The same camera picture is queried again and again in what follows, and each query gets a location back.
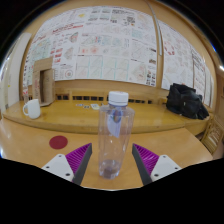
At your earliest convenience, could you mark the wall of printed posters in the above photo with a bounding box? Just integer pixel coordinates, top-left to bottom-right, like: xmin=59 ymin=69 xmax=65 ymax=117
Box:
xmin=22 ymin=5 xmax=214 ymax=108

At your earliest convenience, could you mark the clear plastic bottle white cap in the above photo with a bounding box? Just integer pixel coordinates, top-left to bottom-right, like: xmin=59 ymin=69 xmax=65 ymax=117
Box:
xmin=97 ymin=90 xmax=136 ymax=180

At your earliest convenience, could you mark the wooden chair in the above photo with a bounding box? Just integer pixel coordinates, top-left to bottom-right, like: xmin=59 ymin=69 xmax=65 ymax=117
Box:
xmin=200 ymin=114 xmax=224 ymax=155

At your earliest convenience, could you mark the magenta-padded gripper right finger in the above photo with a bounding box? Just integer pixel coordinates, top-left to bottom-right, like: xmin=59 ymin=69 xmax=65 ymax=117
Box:
xmin=131 ymin=143 xmax=183 ymax=186

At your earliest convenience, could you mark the open brown cardboard box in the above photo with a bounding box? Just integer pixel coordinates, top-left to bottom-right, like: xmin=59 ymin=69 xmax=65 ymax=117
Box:
xmin=31 ymin=57 xmax=56 ymax=108

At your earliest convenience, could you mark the black bag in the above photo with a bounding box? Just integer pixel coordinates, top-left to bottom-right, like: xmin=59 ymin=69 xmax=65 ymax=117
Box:
xmin=165 ymin=83 xmax=210 ymax=120

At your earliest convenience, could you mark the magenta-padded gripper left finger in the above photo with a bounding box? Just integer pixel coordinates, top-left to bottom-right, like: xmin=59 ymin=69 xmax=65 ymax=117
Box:
xmin=41 ymin=143 xmax=93 ymax=186

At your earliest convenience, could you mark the flat round red coaster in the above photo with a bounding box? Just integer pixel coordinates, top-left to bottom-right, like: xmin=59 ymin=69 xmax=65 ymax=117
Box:
xmin=48 ymin=135 xmax=69 ymax=150

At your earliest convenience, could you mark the wooden slatted back rail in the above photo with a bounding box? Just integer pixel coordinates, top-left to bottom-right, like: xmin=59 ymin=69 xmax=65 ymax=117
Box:
xmin=54 ymin=89 xmax=168 ymax=105

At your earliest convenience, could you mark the white ceramic mug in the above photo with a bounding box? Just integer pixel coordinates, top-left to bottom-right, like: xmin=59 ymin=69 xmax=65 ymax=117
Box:
xmin=22 ymin=98 xmax=42 ymax=120

